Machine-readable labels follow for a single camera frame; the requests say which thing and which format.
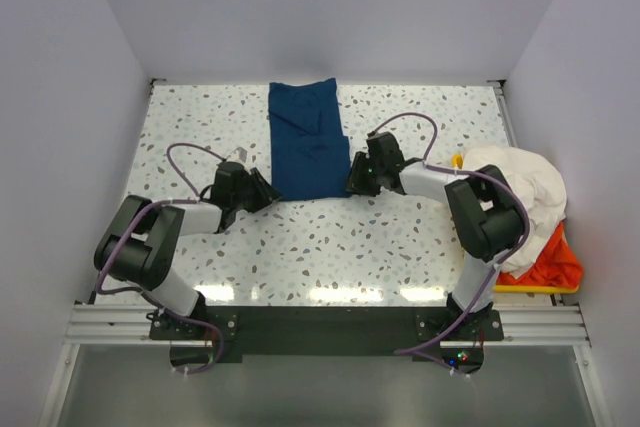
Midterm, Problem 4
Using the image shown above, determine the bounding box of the orange t shirt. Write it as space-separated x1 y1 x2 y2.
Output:
494 222 584 295

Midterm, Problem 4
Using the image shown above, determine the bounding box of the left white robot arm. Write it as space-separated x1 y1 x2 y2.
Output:
94 161 282 339

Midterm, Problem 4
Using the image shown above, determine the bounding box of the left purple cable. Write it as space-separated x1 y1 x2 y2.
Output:
94 142 229 374

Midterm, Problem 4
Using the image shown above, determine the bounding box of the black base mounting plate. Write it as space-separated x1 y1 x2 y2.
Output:
149 304 504 373

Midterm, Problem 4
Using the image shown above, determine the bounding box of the blue t shirt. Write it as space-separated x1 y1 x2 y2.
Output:
268 78 351 202

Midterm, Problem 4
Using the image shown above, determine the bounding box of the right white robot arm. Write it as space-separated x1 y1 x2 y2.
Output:
346 133 530 340

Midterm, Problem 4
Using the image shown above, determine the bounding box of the white t shirt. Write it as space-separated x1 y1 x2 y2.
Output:
462 146 567 279

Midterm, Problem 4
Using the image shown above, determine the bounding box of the yellow plastic bin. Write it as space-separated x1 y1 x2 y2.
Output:
458 146 584 293

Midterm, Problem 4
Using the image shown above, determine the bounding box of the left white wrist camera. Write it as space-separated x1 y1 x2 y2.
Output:
227 147 247 164

